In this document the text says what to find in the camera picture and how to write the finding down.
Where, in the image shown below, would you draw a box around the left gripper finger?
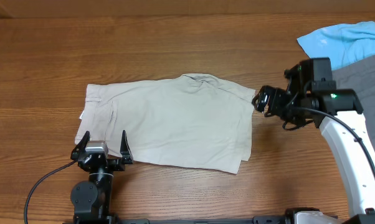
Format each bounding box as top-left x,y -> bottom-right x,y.
120,130 -> 131,159
70,131 -> 90,161

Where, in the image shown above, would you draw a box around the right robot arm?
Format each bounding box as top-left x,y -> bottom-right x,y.
252,58 -> 375,223

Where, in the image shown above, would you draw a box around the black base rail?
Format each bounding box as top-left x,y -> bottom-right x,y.
62,214 -> 341,224

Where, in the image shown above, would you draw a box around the beige shorts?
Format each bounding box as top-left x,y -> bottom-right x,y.
75,73 -> 255,174

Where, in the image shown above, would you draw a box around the grey shorts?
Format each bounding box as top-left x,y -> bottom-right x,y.
332,55 -> 375,150

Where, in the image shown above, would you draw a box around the light blue shirt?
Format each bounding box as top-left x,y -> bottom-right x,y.
297,21 -> 375,70

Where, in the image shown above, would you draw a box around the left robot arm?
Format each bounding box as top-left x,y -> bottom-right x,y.
70,131 -> 133,224

